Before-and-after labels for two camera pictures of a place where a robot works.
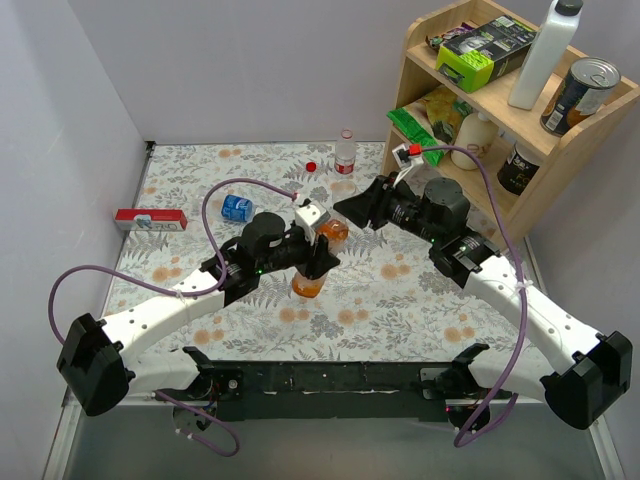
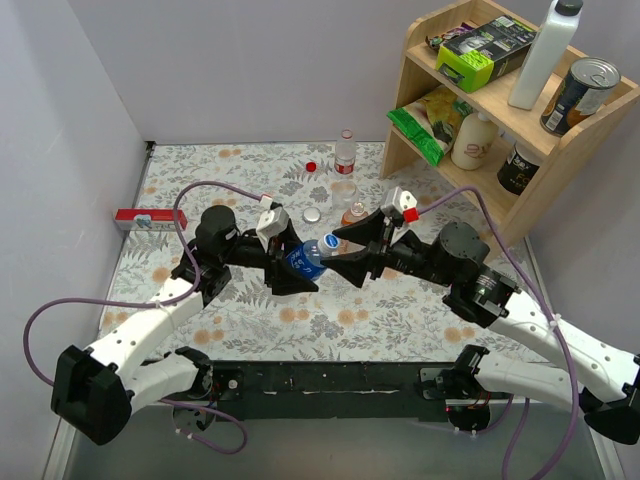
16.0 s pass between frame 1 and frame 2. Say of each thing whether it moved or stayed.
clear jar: stayed
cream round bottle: stayed
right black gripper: moved
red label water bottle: stayed
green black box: stayed
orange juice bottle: moved
